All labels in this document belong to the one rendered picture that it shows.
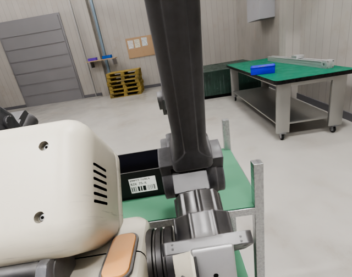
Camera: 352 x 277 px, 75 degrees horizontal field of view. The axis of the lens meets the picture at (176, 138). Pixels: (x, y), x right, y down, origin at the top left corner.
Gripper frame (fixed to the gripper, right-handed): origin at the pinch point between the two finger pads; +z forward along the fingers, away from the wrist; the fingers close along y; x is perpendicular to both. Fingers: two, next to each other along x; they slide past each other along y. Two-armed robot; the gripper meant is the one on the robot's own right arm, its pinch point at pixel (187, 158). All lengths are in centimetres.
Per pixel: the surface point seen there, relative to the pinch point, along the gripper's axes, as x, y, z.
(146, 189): -0.5, 16.2, 15.5
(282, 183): -67, -94, 160
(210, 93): -439, -101, 329
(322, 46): -301, -264, 161
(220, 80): -451, -131, 302
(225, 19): -843, -249, 317
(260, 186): 10.5, -20.0, 5.7
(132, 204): 3.3, 21.9, 17.1
